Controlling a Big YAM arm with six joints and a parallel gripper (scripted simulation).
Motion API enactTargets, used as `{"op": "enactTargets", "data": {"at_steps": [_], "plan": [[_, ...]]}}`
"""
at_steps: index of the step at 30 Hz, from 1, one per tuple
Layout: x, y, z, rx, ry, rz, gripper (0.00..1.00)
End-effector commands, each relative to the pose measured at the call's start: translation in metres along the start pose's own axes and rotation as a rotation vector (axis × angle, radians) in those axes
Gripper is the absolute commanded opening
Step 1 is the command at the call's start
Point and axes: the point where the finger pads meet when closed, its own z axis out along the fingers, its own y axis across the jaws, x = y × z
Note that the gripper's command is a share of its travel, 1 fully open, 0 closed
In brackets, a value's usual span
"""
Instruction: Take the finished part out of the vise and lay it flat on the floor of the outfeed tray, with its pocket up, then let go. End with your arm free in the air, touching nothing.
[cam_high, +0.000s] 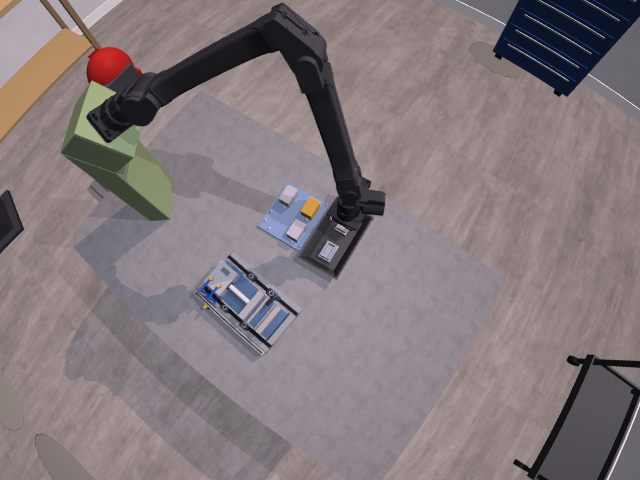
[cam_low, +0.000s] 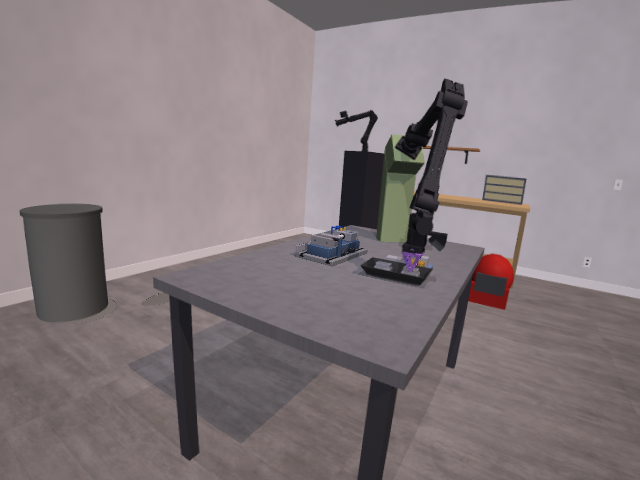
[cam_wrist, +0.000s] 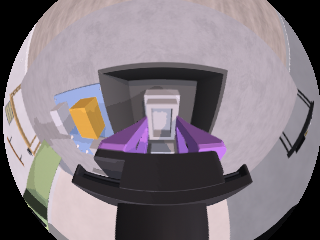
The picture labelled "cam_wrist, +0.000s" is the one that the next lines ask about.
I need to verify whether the orange block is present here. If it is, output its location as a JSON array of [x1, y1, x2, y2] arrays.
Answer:
[[69, 97, 105, 139]]

